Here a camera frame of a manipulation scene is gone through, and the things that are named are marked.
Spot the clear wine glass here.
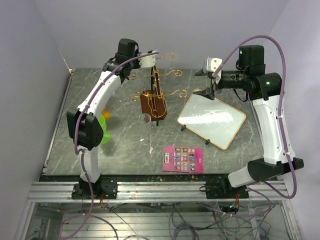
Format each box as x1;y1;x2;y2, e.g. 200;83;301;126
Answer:
166;52;179;72

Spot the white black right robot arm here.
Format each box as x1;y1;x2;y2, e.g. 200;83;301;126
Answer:
195;45;304;198

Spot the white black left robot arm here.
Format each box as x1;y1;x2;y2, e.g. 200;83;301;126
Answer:
66;38;140;199

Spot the gold framed mirror tray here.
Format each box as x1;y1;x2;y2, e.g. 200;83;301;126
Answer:
177;93;247;150

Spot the orange plastic goblet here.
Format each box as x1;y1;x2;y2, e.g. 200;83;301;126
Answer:
101;110;111;122

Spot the green plastic goblet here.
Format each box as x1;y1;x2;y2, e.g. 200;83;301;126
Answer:
99;114;111;144

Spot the clear tall champagne flute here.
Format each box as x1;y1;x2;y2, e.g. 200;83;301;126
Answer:
138;113;152;145

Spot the pink sticker card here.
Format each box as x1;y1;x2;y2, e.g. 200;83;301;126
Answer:
162;145;204;174

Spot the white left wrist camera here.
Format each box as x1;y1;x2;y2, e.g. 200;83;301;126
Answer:
137;50;159;68

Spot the gold wire wine glass rack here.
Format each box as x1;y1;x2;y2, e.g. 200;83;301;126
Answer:
127;65;188;127

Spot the aluminium rail base frame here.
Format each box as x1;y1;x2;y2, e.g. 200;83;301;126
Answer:
15;174;302;240

